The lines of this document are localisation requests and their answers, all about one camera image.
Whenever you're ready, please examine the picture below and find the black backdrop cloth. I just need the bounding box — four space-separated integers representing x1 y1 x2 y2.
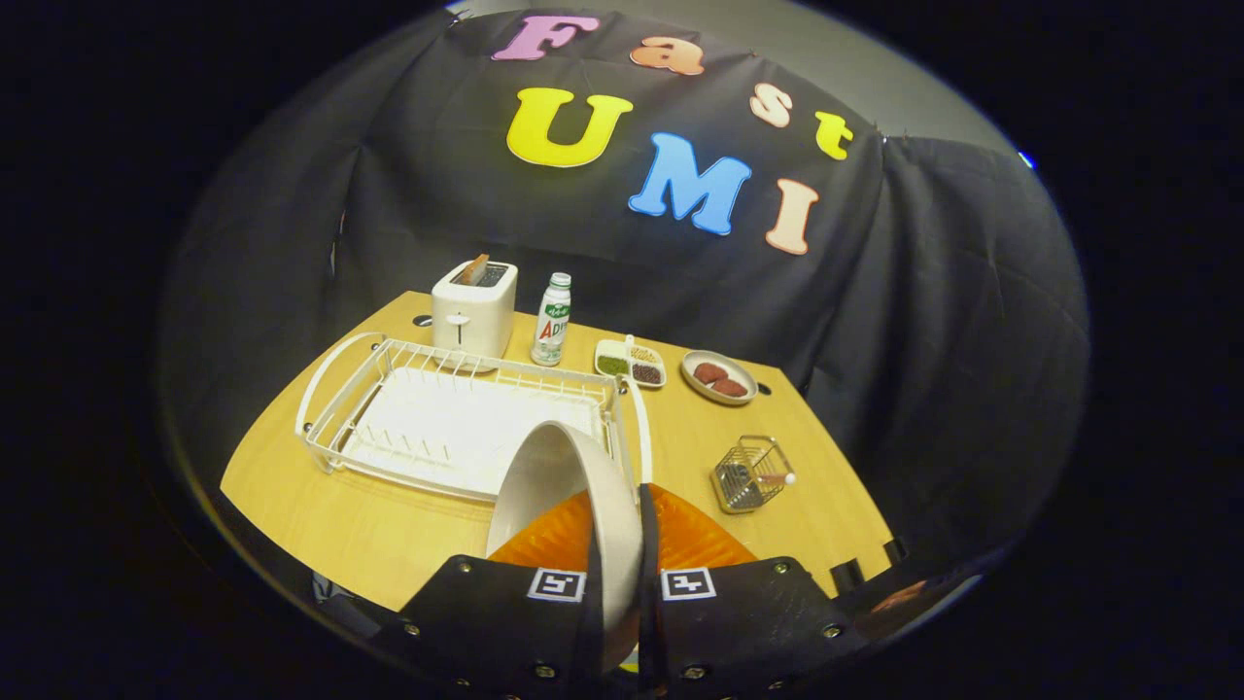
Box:
160 10 1089 584

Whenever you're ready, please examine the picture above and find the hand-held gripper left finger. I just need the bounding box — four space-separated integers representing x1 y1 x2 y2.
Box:
374 486 604 700

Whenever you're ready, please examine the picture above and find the white drain tray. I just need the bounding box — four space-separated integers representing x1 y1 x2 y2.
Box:
340 367 608 502

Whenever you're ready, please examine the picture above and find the small plate with meat patties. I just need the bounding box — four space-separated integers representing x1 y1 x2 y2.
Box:
680 350 759 406

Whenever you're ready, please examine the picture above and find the white divided dish of beans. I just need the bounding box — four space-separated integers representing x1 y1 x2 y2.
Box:
594 335 668 390

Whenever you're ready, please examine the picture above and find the white bottle with green label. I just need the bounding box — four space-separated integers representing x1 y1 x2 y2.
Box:
531 272 572 368

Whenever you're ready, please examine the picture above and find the white toaster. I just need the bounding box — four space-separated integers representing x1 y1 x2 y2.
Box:
431 259 519 373

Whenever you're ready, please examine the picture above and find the white wire dish rack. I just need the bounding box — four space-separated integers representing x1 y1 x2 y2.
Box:
294 332 654 504

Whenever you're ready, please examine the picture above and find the white round plate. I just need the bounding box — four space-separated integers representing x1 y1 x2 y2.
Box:
486 420 644 674

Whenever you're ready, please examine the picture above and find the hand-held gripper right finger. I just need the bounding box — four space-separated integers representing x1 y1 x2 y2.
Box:
637 483 876 700

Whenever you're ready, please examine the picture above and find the metal wire basket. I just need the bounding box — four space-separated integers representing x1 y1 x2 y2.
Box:
710 435 796 514

